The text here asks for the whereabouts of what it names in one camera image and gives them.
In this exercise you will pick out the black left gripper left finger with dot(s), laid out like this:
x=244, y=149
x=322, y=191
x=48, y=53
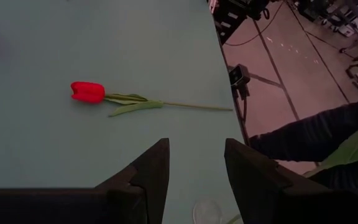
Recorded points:
x=149, y=180

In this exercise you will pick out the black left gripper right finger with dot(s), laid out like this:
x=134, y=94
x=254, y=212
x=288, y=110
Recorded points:
x=259, y=186

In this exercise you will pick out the clear glass vase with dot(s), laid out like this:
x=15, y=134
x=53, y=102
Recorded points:
x=207, y=205

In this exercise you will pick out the person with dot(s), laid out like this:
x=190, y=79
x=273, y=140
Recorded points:
x=306, y=137

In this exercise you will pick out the bright red artificial tulip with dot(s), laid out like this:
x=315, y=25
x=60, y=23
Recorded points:
x=87, y=92

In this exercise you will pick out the small black webcam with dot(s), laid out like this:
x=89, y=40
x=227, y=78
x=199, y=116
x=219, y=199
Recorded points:
x=237, y=76

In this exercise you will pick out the black equipment rack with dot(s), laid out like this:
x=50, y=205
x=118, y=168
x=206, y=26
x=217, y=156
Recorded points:
x=228, y=15

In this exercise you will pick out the black webcam mount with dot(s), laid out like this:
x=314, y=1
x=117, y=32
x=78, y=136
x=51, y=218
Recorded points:
x=242, y=96

